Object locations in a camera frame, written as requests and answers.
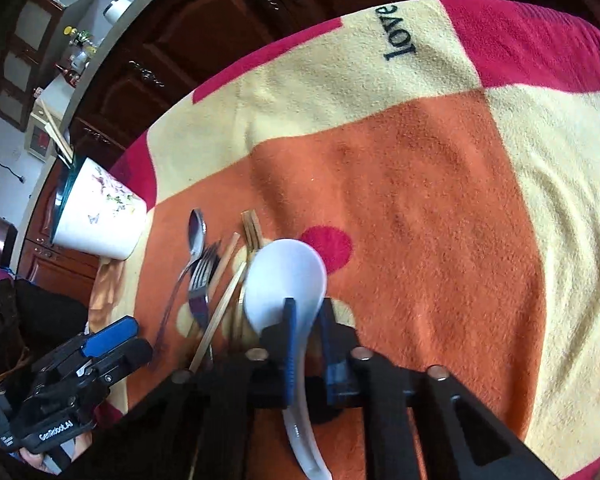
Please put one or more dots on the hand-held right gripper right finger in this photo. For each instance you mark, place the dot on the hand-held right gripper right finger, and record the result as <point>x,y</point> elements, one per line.
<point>337,375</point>

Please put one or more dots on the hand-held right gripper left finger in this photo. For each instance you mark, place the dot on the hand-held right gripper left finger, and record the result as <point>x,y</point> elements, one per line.
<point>290,360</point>

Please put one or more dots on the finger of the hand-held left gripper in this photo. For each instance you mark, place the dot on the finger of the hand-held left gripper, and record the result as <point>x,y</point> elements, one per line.
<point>125,360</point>
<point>112,335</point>

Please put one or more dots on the white ceramic spoon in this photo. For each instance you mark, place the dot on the white ceramic spoon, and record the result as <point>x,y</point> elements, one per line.
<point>285,275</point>

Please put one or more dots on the white utensil holder cup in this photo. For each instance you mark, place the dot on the white utensil holder cup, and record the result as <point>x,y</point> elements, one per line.
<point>105,220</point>

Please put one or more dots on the metal spoon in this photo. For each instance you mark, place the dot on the metal spoon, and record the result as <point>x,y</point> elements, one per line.
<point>196,232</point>

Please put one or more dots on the person's left hand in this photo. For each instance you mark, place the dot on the person's left hand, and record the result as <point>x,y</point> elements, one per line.
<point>29,456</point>

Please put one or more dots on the person's body in purple jacket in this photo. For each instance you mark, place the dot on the person's body in purple jacket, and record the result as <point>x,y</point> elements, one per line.
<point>45,310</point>

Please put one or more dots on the cream microwave oven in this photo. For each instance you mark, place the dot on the cream microwave oven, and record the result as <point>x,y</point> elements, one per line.
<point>40,137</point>

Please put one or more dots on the printed patchwork blanket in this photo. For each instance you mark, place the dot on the printed patchwork blanket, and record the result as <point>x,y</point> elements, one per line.
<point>430,185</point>

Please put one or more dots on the dark sauce bottle red label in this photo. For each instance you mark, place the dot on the dark sauce bottle red label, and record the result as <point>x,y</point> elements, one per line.
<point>71,76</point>

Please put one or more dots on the amber oil bottle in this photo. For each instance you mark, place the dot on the amber oil bottle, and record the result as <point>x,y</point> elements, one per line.
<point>82,56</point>

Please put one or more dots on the white jar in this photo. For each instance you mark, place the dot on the white jar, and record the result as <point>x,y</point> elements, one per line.
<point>117,10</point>

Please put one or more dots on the wooden base cabinets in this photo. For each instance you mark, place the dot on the wooden base cabinets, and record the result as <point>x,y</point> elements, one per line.
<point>205,20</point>

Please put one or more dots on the glass door wall cabinet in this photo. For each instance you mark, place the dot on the glass door wall cabinet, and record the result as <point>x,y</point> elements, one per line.
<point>30,25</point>

